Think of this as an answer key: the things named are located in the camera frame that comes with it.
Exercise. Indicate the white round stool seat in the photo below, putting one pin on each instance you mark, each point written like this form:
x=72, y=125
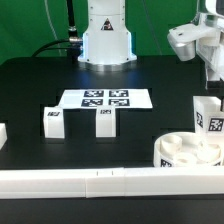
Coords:
x=186, y=149

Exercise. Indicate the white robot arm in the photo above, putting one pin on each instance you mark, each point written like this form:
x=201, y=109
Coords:
x=107, y=43

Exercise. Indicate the white marker base sheet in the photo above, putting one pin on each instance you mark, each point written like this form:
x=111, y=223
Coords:
x=91, y=98

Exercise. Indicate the white front fence bar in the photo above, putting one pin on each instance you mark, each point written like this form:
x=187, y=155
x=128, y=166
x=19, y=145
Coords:
x=89, y=183

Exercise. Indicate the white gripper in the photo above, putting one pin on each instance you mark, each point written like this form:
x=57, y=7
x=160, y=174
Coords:
x=211, y=51

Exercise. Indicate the white left fence block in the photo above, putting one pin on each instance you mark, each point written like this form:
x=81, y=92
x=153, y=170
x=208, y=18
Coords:
x=3, y=135

